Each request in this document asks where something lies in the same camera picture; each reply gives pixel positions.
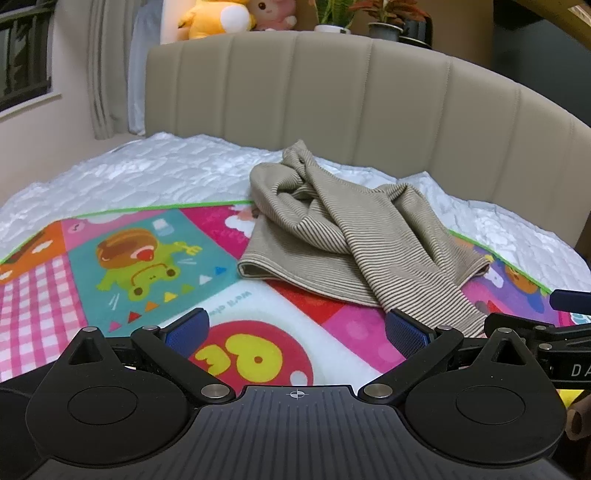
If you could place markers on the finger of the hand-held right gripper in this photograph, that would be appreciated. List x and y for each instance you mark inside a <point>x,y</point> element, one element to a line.
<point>526,325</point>
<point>570,300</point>

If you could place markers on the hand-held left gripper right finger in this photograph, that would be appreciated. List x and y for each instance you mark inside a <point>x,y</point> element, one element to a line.
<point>408,332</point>

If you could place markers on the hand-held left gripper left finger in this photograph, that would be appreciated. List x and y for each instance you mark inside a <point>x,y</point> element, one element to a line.
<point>187,330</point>

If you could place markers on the beige striped garment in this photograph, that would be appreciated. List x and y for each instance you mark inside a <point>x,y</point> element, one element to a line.
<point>323,221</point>

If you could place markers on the person's right hand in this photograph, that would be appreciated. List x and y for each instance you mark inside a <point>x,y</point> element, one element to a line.
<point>582,415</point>

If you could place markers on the colourful cartoon play mat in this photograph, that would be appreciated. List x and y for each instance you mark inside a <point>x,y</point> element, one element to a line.
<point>138,258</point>

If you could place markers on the white quilted mattress cover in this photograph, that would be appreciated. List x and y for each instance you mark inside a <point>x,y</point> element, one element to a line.
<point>161,170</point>

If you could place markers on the beige padded headboard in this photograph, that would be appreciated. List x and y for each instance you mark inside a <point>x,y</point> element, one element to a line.
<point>369,101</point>

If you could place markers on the white sheer curtain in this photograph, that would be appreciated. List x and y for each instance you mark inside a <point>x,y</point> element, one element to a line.
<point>141,69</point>

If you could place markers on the grey curtain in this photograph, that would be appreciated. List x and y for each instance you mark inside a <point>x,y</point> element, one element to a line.
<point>108,69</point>

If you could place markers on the black pot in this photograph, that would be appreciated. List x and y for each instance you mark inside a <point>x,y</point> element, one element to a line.
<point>418,34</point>

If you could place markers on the red-leaved plant in grey pot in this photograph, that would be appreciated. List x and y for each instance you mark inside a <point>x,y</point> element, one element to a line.
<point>385,23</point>

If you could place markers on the yellow plush toy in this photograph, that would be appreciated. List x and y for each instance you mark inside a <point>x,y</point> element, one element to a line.
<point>207,18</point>

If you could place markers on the window with dark railing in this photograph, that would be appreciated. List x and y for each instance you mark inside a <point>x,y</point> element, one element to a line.
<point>23,50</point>

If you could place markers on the green plant in white pot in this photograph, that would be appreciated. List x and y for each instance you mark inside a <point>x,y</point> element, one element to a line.
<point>332,16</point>

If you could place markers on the pink plush toy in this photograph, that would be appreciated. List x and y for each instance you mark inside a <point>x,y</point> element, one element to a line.
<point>272,14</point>

